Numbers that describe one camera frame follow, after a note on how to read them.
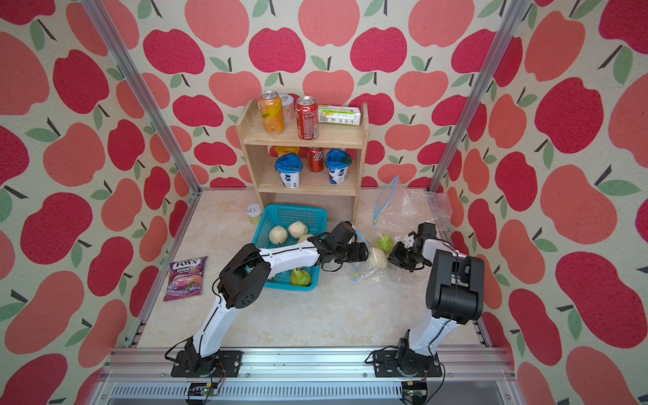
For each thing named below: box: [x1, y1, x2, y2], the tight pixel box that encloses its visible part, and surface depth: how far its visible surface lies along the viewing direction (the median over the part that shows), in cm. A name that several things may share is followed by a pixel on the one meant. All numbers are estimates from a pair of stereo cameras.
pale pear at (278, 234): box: [269, 225, 288, 246], surface depth 100 cm
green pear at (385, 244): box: [377, 234, 394, 254], surface depth 97 cm
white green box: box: [318, 104, 362, 126], surface depth 81 cm
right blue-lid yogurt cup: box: [324, 148, 353, 185], surface depth 90 cm
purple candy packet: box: [162, 256, 209, 303], surface depth 91 cm
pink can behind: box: [279, 93, 297, 125], surface depth 82 cm
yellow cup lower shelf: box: [274, 145, 300, 156], surface depth 94 cm
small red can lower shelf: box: [307, 146, 325, 173], surface depth 94 cm
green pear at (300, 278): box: [290, 267, 312, 288], surface depth 88 cm
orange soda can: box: [257, 90, 286, 135], surface depth 74 cm
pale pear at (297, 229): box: [287, 221, 308, 239], surface depth 101 cm
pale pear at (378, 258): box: [369, 246, 388, 270], surface depth 92 cm
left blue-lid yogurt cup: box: [275, 152, 303, 189], surface depth 90 cm
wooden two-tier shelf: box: [235, 98, 370, 222], surface depth 90 cm
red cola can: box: [295, 96, 320, 141], surface depth 71 cm
